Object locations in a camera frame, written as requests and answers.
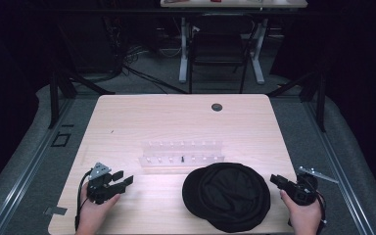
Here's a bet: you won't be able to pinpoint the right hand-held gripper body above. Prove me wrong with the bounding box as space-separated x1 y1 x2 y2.
286 165 340 207

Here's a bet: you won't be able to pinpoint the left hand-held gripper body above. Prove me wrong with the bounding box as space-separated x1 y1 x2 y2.
85 162 127 206

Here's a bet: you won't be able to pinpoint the person's left hand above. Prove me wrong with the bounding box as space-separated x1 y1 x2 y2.
74 182 122 235

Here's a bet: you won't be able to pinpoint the person's right hand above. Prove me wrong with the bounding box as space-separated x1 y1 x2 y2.
279 189 324 235

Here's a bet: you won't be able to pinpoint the grey tape strip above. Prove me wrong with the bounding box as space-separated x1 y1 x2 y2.
44 206 69 216

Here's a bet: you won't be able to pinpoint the black hat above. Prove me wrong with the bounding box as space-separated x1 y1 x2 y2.
181 162 272 234

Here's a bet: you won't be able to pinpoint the clear acrylic rack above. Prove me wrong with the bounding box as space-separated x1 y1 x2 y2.
138 140 226 168

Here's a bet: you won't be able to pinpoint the black tape square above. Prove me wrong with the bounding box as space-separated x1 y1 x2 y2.
51 132 71 148

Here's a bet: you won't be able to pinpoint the black metal stand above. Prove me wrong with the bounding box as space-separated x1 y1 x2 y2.
266 70 327 133
47 30 116 130

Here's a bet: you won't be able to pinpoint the black chair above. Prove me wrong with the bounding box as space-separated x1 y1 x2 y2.
187 13 257 95

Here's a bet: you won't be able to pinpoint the white-legged desk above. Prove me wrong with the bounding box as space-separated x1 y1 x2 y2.
160 0 308 86

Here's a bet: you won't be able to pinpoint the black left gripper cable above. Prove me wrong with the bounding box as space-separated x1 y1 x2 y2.
73 169 94 232

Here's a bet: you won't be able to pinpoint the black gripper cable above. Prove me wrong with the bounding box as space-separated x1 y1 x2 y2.
312 190 328 235
73 169 94 232

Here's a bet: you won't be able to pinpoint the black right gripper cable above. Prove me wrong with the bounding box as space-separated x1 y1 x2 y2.
312 190 328 235

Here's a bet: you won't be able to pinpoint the aluminium floor rail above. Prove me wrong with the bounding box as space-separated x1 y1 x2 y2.
302 101 376 235
0 97 76 235

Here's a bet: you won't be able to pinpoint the black floor cables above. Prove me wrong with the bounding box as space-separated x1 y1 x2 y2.
120 45 190 95

